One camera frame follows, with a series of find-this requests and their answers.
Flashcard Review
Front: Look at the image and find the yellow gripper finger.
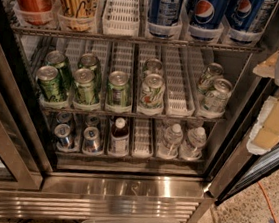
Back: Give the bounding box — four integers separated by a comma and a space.
246, 96, 279, 155
253, 51, 279, 78

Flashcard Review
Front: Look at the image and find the green soda can lane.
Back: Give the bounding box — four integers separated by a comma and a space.
107, 71, 130, 107

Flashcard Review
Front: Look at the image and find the silver green can rear right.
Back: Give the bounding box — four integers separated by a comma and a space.
197, 63, 224, 95

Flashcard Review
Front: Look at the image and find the silver green can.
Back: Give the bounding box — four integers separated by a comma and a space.
202, 78, 233, 113
197, 63, 224, 95

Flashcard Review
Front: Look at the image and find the silver green can front right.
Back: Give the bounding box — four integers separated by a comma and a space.
202, 78, 233, 113

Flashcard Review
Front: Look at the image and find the blue pepsi can right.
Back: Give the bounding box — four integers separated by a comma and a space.
225, 0, 278, 45

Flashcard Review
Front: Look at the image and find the blue pepsi can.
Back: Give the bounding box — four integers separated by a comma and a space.
225, 0, 278, 45
147, 0, 183, 38
188, 0, 230, 41

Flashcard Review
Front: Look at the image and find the blue pepsi can middle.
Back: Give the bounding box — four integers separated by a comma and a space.
188, 0, 230, 41

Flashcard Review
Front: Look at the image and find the empty white lane tray middle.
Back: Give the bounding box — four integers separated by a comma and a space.
162, 47, 195, 117

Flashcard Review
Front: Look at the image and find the empty white lane tray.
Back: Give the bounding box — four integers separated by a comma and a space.
162, 47, 195, 117
102, 0, 140, 37

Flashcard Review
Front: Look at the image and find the white diet can rear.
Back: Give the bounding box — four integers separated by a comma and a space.
142, 58, 163, 78

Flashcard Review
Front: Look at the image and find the white diet can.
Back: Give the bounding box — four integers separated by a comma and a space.
140, 74, 165, 109
142, 58, 163, 78

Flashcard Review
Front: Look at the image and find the white diet can front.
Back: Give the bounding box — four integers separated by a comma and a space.
140, 74, 165, 109

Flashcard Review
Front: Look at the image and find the blue pepsi can left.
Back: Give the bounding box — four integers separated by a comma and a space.
147, 0, 183, 38

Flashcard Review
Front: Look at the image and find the stainless steel fridge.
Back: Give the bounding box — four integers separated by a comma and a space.
0, 0, 279, 223

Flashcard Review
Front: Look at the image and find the silver blue can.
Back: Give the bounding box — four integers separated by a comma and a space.
85, 115, 101, 129
54, 124, 74, 149
82, 126, 102, 155
56, 112, 74, 127

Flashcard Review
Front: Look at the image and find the silver blue can rear left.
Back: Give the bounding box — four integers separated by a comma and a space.
56, 112, 74, 127

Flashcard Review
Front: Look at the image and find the green can rear left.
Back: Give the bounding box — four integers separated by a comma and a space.
45, 50, 72, 90

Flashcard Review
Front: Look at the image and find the silver blue can front left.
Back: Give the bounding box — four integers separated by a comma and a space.
54, 124, 74, 149

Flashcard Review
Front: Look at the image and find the green can front left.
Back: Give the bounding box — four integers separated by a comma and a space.
36, 65, 67, 103

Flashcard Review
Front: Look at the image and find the clear water bottle right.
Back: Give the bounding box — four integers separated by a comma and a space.
179, 126, 207, 161

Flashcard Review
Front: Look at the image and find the clear water bottle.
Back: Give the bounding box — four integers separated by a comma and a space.
179, 126, 207, 161
158, 124, 183, 159

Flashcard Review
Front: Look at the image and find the clear water bottle left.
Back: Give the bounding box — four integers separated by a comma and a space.
158, 124, 183, 159

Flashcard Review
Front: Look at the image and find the empty white lane tray top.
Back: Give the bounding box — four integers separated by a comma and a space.
102, 0, 140, 37

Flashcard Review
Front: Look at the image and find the brown drink bottle white cap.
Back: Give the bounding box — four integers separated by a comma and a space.
109, 117, 130, 157

